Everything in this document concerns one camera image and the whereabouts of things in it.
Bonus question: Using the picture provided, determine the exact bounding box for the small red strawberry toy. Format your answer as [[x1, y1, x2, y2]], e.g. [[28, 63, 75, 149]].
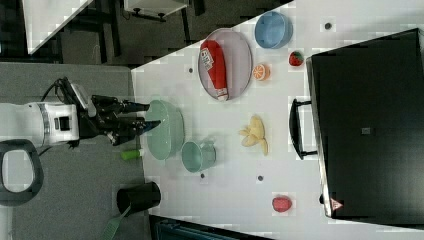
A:
[[289, 51, 304, 67]]

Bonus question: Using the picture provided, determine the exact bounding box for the black oven door handle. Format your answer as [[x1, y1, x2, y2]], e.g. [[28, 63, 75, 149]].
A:
[[289, 99, 317, 160]]

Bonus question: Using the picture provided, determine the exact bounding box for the white cabinet on casters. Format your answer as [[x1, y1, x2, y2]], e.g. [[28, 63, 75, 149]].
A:
[[123, 0, 189, 22]]

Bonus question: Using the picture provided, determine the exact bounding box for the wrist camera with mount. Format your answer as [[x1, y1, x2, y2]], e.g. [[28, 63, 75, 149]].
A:
[[62, 77, 97, 117]]

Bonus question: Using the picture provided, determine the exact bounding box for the black toaster oven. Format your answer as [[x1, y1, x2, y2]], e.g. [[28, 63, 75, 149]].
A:
[[307, 29, 424, 228]]

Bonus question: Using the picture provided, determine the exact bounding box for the large red strawberry toy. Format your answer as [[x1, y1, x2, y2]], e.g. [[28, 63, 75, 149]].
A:
[[272, 196, 292, 213]]

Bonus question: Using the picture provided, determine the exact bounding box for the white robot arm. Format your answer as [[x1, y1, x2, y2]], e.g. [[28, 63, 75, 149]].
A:
[[1, 95, 161, 207]]

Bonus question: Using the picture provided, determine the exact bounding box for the orange slice toy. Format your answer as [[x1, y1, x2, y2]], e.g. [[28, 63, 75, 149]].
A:
[[252, 64, 270, 81]]

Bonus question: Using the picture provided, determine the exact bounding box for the blue bowl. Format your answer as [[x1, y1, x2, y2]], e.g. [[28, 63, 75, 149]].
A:
[[254, 11, 293, 49]]

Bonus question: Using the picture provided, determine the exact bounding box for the red ketchup bottle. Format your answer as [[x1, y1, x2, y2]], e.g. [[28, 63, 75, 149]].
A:
[[200, 40, 229, 101]]

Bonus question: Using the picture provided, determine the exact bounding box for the grey round plate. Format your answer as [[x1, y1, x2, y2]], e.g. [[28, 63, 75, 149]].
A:
[[198, 28, 252, 100]]

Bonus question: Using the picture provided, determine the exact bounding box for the white side table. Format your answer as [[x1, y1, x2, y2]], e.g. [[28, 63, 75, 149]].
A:
[[21, 0, 94, 55]]

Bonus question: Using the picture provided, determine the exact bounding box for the peeled yellow banana toy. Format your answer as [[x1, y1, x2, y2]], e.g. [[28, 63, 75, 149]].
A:
[[239, 115, 269, 156]]

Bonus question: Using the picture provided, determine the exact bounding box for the green colander bowl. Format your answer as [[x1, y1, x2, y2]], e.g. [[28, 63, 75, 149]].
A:
[[145, 100, 185, 160]]

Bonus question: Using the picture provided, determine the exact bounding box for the green mug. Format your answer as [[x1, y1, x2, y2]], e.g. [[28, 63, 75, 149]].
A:
[[182, 141, 216, 173]]

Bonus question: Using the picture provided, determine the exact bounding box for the green marker pen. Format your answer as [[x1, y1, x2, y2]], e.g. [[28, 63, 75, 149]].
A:
[[121, 149, 144, 160]]

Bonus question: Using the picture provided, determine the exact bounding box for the black camera cable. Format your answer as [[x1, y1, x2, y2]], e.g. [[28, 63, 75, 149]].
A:
[[40, 78, 68, 102]]

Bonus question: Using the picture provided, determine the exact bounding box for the dark blue storage bin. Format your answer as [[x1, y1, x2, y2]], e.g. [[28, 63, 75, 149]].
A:
[[149, 215, 271, 240]]

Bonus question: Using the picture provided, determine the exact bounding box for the green brush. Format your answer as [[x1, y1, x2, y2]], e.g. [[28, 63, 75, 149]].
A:
[[101, 207, 131, 240]]

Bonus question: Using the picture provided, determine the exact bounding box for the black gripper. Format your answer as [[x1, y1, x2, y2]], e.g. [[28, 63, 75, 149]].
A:
[[78, 95, 161, 146]]

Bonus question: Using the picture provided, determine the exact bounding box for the black cylindrical cup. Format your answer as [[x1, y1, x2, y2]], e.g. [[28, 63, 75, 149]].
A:
[[116, 182, 161, 216]]

